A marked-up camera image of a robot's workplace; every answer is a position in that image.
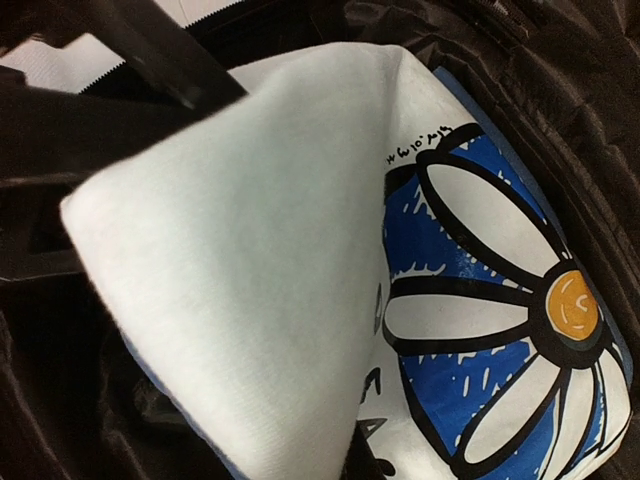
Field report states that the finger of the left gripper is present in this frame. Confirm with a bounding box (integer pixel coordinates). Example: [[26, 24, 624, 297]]
[[1, 0, 246, 110]]

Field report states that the white garment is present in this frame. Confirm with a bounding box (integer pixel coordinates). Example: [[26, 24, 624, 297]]
[[59, 42, 634, 480]]

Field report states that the black ribbed hard-shell suitcase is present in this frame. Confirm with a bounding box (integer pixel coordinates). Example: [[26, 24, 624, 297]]
[[1, 1, 639, 479]]

